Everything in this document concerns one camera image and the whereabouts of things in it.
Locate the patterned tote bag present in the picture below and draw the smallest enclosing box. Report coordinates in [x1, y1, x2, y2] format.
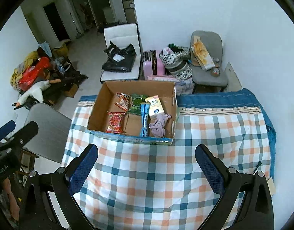
[159, 44, 192, 80]

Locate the white goose plush toy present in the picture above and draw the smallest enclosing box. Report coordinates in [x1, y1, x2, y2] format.
[12, 79, 61, 110]

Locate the lilac cloth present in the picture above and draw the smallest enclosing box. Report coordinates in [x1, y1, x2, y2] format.
[149, 114, 171, 138]

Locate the yellow clothes pile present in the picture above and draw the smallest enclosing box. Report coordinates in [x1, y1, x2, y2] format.
[10, 51, 39, 91]

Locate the brown wooden chair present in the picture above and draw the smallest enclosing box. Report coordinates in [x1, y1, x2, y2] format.
[16, 149, 40, 176]

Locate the yellow white tissue pack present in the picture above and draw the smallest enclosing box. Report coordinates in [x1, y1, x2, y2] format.
[145, 95, 165, 120]

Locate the orange panda snack packet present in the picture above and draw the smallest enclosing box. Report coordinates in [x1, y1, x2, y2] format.
[115, 92, 130, 112]

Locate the red plastic bag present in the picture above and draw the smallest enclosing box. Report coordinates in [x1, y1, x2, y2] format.
[18, 57, 52, 91]

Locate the pink suitcase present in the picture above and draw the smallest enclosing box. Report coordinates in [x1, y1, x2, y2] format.
[142, 50, 165, 80]

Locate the person's left hand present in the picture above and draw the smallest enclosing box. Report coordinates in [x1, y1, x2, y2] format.
[2, 178, 20, 221]

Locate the small cardboard box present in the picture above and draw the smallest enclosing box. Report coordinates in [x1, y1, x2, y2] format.
[62, 84, 78, 98]

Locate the yellow printed paper bag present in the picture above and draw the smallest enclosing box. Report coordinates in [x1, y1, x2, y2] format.
[192, 35, 215, 71]

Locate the red snack packet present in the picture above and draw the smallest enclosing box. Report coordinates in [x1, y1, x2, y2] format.
[106, 112, 126, 134]

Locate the grey plastic chair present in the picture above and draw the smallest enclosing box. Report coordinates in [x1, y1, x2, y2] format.
[25, 103, 71, 163]

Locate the black bag on chair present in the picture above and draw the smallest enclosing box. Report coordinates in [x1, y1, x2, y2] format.
[102, 42, 136, 73]

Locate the long blue snack packet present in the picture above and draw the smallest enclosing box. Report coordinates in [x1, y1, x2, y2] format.
[140, 102, 151, 137]

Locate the cardboard milk box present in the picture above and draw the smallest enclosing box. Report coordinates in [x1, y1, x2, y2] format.
[87, 80, 178, 145]

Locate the green snack packet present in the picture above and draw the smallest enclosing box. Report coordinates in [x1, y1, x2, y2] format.
[127, 94, 148, 115]

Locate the grey cushioned chair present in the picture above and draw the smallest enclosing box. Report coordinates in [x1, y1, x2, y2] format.
[191, 30, 228, 91]

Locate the tape roll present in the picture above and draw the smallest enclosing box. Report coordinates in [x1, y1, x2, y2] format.
[210, 67, 221, 77]

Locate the white padded chair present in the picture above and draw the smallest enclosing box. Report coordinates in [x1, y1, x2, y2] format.
[100, 23, 141, 83]

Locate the plaid checkered blanket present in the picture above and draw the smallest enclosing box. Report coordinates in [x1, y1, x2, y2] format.
[62, 89, 276, 229]

